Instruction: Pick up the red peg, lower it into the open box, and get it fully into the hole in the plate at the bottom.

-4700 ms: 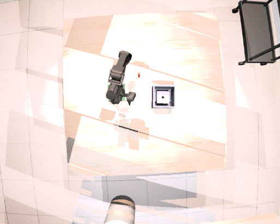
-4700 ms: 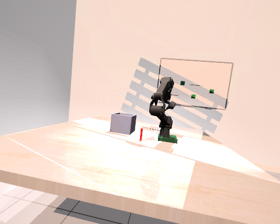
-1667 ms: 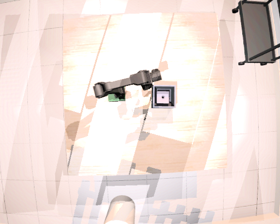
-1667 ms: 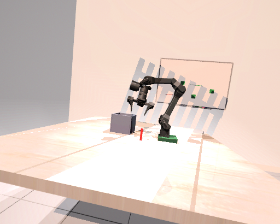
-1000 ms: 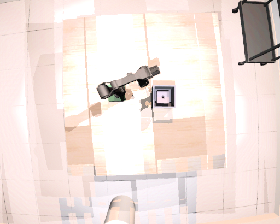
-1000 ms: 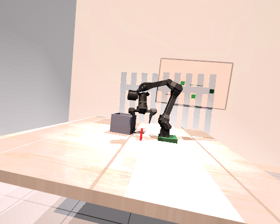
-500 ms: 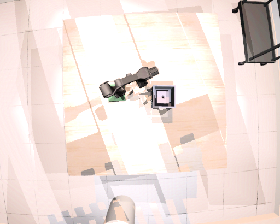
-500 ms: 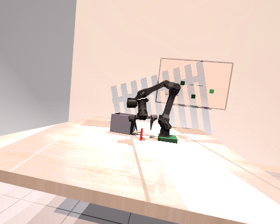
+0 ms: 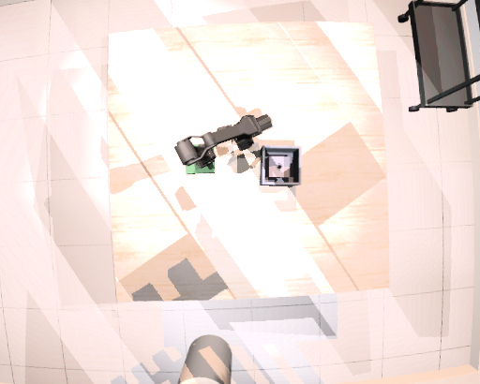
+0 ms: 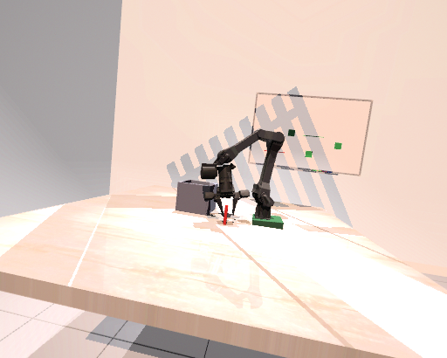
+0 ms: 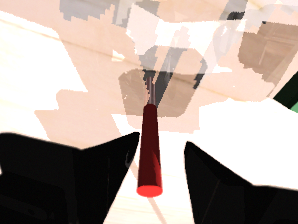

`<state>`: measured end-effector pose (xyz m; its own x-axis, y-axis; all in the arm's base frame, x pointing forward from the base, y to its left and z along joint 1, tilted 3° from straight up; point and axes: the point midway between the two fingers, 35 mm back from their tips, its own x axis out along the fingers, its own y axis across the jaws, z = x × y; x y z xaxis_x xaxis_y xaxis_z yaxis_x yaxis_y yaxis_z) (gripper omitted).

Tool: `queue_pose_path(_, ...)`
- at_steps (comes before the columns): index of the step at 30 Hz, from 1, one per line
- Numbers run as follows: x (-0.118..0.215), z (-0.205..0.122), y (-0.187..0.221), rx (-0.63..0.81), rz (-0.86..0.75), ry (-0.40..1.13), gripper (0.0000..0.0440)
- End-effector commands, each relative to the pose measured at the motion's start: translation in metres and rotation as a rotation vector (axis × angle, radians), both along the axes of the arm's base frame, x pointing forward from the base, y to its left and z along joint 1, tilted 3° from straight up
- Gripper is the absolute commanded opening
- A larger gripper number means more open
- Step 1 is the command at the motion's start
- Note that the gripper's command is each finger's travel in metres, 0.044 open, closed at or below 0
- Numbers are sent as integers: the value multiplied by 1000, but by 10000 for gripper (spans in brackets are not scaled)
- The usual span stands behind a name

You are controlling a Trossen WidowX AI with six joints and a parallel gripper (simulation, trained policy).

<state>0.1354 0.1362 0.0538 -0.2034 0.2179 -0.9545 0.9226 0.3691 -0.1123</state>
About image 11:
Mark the dark red peg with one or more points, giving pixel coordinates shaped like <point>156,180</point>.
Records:
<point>149,180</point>

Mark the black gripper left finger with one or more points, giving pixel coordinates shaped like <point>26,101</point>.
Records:
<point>90,177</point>

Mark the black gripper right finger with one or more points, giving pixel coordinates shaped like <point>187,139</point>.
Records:
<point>219,195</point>

